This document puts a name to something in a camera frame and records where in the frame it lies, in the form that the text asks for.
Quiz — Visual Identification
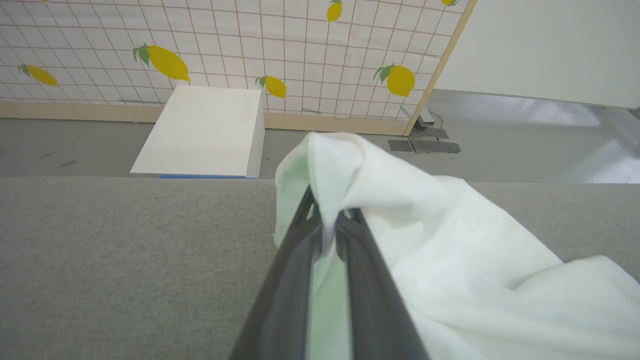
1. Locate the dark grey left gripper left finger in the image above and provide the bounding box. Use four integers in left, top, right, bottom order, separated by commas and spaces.
227, 185, 322, 360

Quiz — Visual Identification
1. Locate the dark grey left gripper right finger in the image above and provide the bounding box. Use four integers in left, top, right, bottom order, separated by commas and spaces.
335, 207, 431, 360

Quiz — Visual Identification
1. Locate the white and blue t-shirt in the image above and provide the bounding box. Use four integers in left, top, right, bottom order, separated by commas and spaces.
272, 131, 640, 360

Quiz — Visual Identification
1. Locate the white rectangular box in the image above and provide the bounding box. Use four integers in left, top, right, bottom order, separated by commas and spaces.
129, 84, 266, 180

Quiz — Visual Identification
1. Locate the lemon print grid partition panel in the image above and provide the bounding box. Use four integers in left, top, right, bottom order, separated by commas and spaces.
0, 0, 479, 137

